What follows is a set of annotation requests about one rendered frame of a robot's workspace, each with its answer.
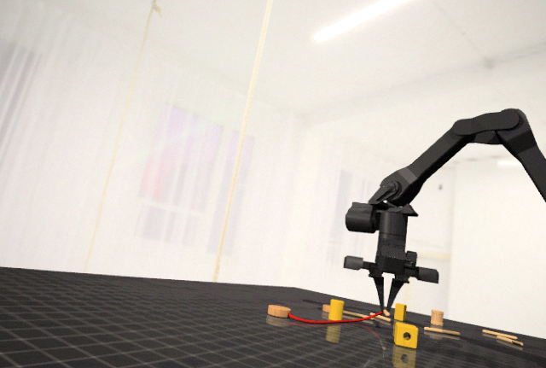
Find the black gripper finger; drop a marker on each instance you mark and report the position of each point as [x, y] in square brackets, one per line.
[379, 284]
[395, 287]

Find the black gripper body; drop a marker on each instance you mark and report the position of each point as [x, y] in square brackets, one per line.
[420, 273]

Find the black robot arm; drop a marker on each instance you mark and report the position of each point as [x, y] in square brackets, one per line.
[509, 127]

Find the red string with wooden stick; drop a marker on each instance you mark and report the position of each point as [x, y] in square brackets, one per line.
[338, 321]

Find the yellow wooden block with hole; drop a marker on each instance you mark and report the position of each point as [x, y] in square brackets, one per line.
[411, 340]

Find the yellow cylinder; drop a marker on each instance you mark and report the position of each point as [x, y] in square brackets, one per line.
[336, 310]

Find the small yellow block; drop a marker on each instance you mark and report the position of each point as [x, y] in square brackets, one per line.
[400, 312]

